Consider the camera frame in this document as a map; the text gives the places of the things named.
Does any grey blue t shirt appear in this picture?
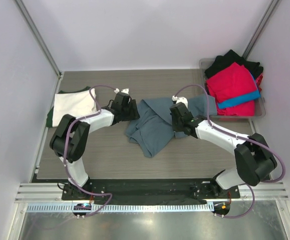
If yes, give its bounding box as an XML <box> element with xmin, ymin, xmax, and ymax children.
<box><xmin>124</xmin><ymin>94</ymin><xmax>217</xmax><ymax>159</ymax></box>

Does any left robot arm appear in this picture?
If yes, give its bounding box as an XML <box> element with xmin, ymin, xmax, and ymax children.
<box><xmin>50</xmin><ymin>88</ymin><xmax>140</xmax><ymax>200</ymax></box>

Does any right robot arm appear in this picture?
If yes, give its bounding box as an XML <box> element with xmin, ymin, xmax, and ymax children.
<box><xmin>170</xmin><ymin>102</ymin><xmax>277</xmax><ymax>198</ymax></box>

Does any folded white t shirt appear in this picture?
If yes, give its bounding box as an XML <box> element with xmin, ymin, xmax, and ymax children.
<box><xmin>51</xmin><ymin>88</ymin><xmax>97</xmax><ymax>127</ymax></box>

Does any red t shirt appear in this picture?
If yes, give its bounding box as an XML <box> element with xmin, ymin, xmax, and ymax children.
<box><xmin>206</xmin><ymin>62</ymin><xmax>263</xmax><ymax>117</ymax></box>

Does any black t shirt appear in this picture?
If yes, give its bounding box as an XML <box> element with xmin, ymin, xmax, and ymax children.
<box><xmin>204</xmin><ymin>50</ymin><xmax>263</xmax><ymax>79</ymax></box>

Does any folded dark green t shirt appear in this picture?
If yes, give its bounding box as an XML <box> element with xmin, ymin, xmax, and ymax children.
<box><xmin>46</xmin><ymin>86</ymin><xmax>91</xmax><ymax>128</ymax></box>

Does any bright blue t shirt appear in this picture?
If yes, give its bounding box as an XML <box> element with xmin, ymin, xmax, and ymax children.
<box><xmin>217</xmin><ymin>68</ymin><xmax>260</xmax><ymax>109</ymax></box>

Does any grey plastic bin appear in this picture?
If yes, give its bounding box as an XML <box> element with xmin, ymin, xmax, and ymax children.
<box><xmin>199</xmin><ymin>58</ymin><xmax>266</xmax><ymax>122</ymax></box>

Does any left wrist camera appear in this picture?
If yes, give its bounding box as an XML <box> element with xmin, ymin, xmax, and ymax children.
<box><xmin>114</xmin><ymin>88</ymin><xmax>129</xmax><ymax>95</ymax></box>

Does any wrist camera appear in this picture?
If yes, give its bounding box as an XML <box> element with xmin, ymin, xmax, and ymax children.
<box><xmin>114</xmin><ymin>88</ymin><xmax>129</xmax><ymax>95</ymax></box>
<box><xmin>171</xmin><ymin>95</ymin><xmax>188</xmax><ymax>107</ymax></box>

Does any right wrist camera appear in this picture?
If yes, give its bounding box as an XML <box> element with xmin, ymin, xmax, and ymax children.
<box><xmin>171</xmin><ymin>95</ymin><xmax>188</xmax><ymax>107</ymax></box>

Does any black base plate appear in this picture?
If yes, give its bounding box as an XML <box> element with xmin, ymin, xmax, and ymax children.
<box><xmin>60</xmin><ymin>178</ymin><xmax>240</xmax><ymax>206</ymax></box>

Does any left aluminium frame post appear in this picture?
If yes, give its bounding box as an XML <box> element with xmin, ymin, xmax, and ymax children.
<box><xmin>14</xmin><ymin>0</ymin><xmax>62</xmax><ymax>78</ymax></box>

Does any aluminium frame post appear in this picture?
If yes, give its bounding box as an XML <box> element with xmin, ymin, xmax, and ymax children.
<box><xmin>242</xmin><ymin>0</ymin><xmax>281</xmax><ymax>59</ymax></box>
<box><xmin>14</xmin><ymin>0</ymin><xmax>62</xmax><ymax>78</ymax></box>

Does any aluminium front rail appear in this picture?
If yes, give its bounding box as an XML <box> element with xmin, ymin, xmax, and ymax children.
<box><xmin>15</xmin><ymin>182</ymin><xmax>289</xmax><ymax>203</ymax></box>

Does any slotted cable duct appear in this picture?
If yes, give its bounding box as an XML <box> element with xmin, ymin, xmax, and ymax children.
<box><xmin>27</xmin><ymin>202</ymin><xmax>214</xmax><ymax>214</ymax></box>

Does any right aluminium frame post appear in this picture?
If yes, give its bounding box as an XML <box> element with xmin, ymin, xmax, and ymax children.
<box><xmin>242</xmin><ymin>0</ymin><xmax>281</xmax><ymax>59</ymax></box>

